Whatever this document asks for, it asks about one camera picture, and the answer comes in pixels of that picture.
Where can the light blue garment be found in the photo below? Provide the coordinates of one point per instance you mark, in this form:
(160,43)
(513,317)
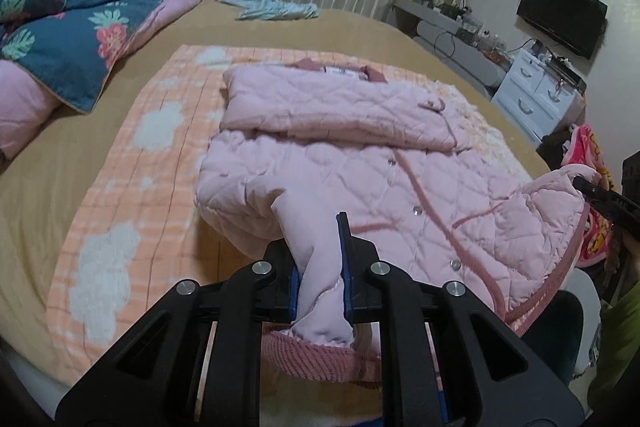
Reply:
(273,10)

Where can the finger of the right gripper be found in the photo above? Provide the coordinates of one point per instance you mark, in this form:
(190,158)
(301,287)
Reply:
(618,209)

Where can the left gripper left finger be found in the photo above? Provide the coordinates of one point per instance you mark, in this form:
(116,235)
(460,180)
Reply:
(194,357)

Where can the white drawer cabinet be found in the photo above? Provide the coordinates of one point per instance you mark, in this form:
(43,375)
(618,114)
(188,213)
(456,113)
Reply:
(536,100)

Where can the tan bed sheet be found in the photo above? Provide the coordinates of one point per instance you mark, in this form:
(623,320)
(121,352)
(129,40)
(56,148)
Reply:
(43,187)

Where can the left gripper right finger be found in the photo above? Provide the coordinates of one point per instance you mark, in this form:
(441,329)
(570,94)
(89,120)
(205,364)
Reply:
(446,358)

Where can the orange white bear blanket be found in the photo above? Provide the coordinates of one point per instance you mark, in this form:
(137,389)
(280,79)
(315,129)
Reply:
(136,232)

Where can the black wall television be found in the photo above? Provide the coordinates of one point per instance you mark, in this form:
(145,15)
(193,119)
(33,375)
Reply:
(575,24)

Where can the blue floral duvet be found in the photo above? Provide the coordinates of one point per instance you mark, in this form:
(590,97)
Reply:
(61,52)

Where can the pink quilted jacket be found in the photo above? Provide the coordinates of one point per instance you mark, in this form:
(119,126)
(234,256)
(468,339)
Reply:
(297,146)

